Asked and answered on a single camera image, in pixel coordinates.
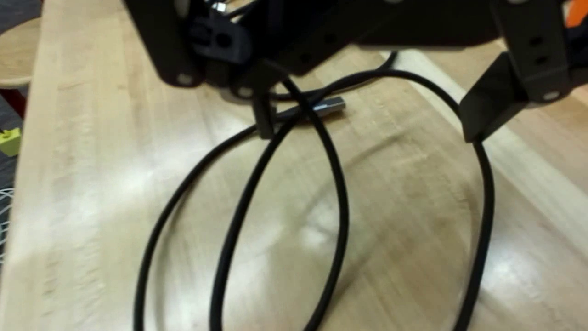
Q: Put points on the orange bowl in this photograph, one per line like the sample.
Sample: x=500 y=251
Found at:
x=577 y=12

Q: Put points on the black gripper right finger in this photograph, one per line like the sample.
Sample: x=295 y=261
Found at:
x=493 y=104

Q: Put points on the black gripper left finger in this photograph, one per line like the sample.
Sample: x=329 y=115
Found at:
x=265 y=121

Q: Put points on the yellow green floor tag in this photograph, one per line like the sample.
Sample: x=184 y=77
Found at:
x=8 y=143

